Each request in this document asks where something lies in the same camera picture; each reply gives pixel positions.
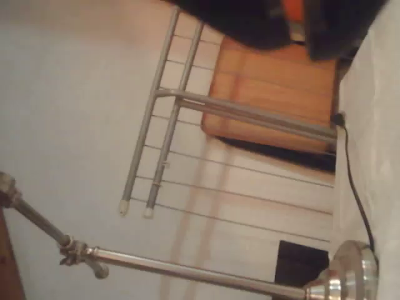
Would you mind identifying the grey metal drying rack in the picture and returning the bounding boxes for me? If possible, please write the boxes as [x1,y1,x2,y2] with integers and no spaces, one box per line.
[117,8,339,245]

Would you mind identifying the black square box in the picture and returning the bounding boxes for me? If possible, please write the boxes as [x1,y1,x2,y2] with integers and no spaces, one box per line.
[274,239,331,291]

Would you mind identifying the chrome floor lamp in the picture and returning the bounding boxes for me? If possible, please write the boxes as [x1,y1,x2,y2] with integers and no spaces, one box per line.
[0,171,381,300]

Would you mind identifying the wooden board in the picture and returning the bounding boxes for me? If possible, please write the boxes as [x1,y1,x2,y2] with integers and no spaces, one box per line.
[201,36,342,154]

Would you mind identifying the brown wooden furniture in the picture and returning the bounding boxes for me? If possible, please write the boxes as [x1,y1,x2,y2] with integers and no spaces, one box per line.
[0,205,26,300]

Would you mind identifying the black power cable with plug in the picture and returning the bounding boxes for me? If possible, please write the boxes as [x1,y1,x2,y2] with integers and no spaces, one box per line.
[331,111,376,253]

